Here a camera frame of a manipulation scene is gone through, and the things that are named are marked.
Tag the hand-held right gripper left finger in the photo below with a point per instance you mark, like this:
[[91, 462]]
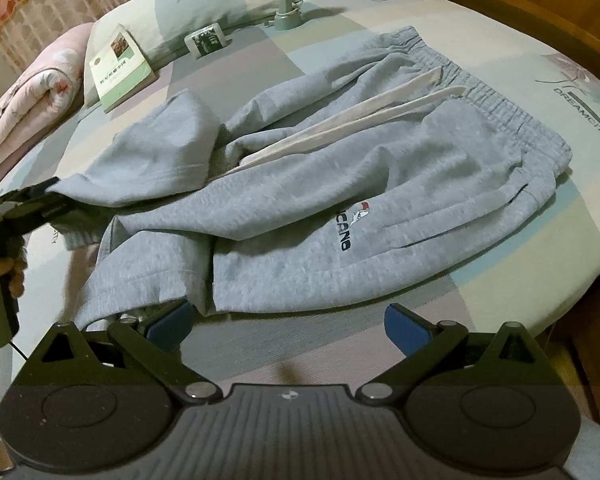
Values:
[[170, 324]]

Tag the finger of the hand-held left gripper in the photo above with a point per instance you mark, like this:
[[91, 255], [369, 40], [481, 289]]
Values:
[[30, 194], [40, 215]]

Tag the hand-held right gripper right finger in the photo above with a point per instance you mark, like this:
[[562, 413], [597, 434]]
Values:
[[405, 331]]

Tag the grey sweatpants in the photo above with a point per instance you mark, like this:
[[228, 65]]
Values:
[[290, 240]]

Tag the person's left hand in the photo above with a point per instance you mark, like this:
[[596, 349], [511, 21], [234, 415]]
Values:
[[16, 280]]

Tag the pink folded quilt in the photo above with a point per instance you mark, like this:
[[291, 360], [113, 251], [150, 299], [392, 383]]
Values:
[[35, 95]]

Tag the green white book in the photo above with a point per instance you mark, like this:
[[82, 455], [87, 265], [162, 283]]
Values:
[[117, 70]]

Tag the small green white box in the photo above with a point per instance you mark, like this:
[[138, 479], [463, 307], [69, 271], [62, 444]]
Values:
[[205, 40]]

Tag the patchwork pillow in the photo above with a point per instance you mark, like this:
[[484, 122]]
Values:
[[220, 0]]

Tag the wooden headboard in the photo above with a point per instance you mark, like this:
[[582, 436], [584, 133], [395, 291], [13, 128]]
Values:
[[555, 5]]

